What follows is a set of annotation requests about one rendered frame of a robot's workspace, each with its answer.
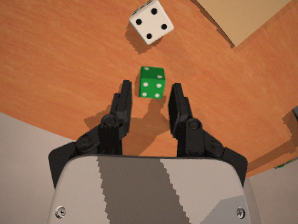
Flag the tan mat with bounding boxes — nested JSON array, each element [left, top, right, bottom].
[[196, 0, 291, 47]]

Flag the white die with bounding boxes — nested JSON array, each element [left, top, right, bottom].
[[129, 0, 174, 45]]

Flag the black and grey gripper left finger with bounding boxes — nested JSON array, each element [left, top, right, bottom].
[[48, 80, 132, 189]]

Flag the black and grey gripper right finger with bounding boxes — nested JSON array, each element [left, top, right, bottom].
[[168, 83, 248, 188]]

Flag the green die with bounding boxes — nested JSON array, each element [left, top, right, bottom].
[[139, 66, 166, 99]]

